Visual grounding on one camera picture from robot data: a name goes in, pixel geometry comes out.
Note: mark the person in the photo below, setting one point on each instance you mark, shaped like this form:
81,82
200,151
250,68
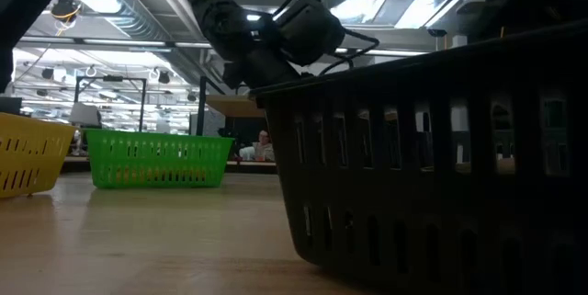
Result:
264,148

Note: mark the green plastic basket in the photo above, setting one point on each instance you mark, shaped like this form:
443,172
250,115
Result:
156,157

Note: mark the black plastic basket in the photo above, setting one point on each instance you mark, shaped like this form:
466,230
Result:
436,194

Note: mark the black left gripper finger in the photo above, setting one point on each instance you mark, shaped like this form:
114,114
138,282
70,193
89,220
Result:
262,72

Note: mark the white monitor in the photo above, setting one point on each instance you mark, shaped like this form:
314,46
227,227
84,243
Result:
85,115

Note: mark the black station frame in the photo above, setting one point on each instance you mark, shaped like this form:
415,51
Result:
112,78

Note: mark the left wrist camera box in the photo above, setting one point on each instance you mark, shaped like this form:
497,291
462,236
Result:
310,28

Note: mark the wooden shelf with black legs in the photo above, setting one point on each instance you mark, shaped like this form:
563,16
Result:
234,106

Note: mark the long ceiling light bar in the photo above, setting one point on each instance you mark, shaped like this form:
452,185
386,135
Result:
124,42

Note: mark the yellow plastic basket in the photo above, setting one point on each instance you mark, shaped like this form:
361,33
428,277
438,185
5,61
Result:
32,157

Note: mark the black ceiling device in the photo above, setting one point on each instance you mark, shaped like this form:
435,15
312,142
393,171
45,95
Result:
64,9

